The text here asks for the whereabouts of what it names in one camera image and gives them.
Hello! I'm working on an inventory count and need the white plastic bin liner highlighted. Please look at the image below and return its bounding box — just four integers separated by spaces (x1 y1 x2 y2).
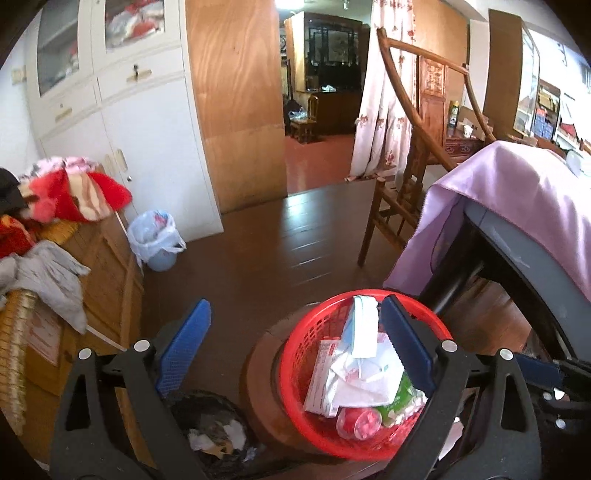
127 210 188 264

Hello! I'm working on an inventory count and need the purple tablecloth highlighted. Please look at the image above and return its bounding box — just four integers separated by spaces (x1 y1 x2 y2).
384 141 591 301

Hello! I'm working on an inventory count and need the small wooden chair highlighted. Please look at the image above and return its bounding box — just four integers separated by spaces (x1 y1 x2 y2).
288 95 319 144

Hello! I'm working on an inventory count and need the cardboard box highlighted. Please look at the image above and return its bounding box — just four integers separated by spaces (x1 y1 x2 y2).
457 106 490 139

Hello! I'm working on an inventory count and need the round wooden stool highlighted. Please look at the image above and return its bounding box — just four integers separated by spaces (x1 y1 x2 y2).
242 314 467 464

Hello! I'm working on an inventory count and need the pale blue face mask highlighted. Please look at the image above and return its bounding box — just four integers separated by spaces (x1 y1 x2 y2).
342 295 382 360

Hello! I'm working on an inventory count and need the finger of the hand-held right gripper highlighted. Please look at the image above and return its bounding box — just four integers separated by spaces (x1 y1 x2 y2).
533 390 591 430
517 356 591 393

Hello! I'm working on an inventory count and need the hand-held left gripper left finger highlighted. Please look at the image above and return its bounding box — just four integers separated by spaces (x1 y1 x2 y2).
51 298 213 480

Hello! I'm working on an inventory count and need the red plastic mesh basket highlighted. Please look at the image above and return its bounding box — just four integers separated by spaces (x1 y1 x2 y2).
278 289 455 460

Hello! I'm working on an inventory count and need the carved wooden chair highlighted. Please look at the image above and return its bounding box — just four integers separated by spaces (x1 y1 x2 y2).
358 27 497 267

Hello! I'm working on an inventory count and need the white wardrobe cabinet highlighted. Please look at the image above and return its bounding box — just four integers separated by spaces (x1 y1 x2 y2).
25 0 225 243

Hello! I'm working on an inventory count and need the grey cloth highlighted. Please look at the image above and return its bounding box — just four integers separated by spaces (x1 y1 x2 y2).
0 240 92 334

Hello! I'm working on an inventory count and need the narrow wooden door panel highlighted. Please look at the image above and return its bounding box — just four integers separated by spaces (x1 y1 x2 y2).
413 0 469 121

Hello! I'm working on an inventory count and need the large wooden door panel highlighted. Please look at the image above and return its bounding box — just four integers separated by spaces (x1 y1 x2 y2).
185 0 288 214

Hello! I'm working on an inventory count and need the black wastebasket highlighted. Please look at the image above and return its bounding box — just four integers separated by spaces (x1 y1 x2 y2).
171 390 266 469

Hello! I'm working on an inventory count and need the green packet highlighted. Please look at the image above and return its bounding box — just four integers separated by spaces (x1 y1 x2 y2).
376 371 428 428

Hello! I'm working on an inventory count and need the glass display cabinet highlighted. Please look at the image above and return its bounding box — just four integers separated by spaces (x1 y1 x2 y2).
485 9 542 139

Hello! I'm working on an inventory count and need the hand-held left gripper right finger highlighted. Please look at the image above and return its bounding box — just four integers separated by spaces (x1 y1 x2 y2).
380 294 543 480

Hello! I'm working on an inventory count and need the floral pink curtain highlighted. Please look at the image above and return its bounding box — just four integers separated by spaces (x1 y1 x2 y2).
348 0 416 178

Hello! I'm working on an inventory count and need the clear plastic jelly cup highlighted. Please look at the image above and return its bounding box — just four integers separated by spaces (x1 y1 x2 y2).
336 407 383 440

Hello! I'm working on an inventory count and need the yellow cloth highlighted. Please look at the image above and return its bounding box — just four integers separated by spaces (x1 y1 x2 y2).
37 222 77 241

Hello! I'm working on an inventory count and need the blue plastic bucket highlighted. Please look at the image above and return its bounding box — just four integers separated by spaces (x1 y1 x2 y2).
147 249 178 272

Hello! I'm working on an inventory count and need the red plush blanket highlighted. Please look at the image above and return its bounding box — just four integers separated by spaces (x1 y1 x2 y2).
18 171 133 223

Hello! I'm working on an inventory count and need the dark cabinet with painting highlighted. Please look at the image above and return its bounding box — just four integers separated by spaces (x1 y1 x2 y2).
284 11 370 134

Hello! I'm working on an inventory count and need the pink cloth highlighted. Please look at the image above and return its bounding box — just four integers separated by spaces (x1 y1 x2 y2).
21 157 100 178

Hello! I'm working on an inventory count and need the white small box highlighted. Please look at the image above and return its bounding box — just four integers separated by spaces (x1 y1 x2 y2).
303 338 342 416

